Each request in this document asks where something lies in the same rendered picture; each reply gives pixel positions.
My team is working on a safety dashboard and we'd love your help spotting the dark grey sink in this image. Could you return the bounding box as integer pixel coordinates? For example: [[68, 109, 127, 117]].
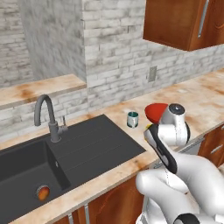
[[0, 114, 147, 224]]

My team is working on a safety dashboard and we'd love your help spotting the red bowl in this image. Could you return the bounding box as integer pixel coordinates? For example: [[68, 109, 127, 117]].
[[144, 102, 170, 124]]

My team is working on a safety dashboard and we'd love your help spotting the green and white mug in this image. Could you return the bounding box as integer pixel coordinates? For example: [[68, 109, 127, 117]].
[[126, 110, 140, 130]]

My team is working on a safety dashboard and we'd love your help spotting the grey curved tap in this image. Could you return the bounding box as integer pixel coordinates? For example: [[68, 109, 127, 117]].
[[33, 94, 69, 144]]

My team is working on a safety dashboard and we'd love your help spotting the silver dishwasher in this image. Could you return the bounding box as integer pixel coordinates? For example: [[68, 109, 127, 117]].
[[152, 136, 206, 171]]

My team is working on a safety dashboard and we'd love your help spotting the brown base cupboard door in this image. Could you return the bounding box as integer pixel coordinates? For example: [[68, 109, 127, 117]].
[[87, 174, 145, 224], [52, 208, 88, 224]]

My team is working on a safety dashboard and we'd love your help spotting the brown drawer front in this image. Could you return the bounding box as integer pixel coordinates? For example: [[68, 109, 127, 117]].
[[197, 124, 224, 168]]

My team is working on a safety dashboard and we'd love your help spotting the grey wall socket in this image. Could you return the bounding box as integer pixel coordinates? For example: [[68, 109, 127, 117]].
[[147, 65, 158, 83]]

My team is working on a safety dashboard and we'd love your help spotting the brown wall cupboard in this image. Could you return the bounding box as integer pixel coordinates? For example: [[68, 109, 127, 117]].
[[142, 0, 224, 53]]

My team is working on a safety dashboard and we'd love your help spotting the silver drawer handle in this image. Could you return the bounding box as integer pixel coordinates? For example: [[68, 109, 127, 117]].
[[210, 143, 224, 155]]

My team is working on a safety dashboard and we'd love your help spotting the silver wall cupboard handle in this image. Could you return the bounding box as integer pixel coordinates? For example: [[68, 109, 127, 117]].
[[197, 0, 210, 39]]

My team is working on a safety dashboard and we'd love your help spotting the brown wall cupboard door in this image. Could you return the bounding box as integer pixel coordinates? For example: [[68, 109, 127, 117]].
[[188, 0, 224, 53]]

